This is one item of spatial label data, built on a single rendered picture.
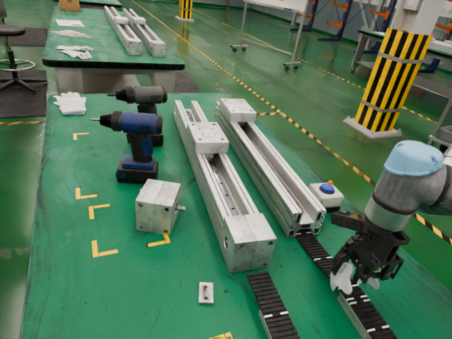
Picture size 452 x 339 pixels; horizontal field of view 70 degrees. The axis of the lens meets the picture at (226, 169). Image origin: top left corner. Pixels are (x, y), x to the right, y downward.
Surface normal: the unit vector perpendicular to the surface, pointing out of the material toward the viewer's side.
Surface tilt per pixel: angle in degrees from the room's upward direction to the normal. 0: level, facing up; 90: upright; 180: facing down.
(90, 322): 0
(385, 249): 90
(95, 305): 0
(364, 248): 0
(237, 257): 90
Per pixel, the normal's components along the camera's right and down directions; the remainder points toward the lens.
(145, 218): -0.09, 0.51
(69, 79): 0.37, 0.52
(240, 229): 0.13, -0.85
